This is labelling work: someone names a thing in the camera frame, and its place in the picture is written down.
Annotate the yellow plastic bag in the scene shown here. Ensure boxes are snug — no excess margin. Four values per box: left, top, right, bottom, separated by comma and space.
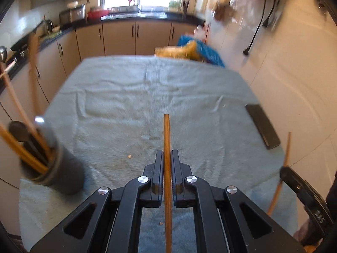
154, 40, 203, 61

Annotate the blue plastic bag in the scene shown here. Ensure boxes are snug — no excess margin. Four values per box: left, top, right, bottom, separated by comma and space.
177, 35, 225, 67

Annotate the person right hand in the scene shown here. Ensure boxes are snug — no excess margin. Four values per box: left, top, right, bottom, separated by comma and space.
293, 219, 319, 252

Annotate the rice cooker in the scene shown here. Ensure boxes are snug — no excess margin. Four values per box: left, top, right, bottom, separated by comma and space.
59, 4, 86, 26

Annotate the dark utensil holder cup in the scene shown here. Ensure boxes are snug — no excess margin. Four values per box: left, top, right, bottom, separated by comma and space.
19, 139, 84, 195

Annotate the steel spoon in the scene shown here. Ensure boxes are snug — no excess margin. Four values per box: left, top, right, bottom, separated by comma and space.
34, 116, 57, 148
8, 121, 42, 162

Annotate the black power cable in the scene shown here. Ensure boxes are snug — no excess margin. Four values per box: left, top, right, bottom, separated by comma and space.
242, 0, 267, 56

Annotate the black wok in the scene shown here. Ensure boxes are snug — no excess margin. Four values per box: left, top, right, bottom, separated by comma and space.
10, 21, 43, 52

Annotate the black smartphone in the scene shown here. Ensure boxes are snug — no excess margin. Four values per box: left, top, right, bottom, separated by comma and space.
245, 104, 281, 150

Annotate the blue table cloth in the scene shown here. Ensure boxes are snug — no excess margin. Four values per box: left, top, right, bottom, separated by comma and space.
19, 56, 284, 250

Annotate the red basin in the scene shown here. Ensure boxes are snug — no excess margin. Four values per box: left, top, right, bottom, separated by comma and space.
87, 9, 110, 20

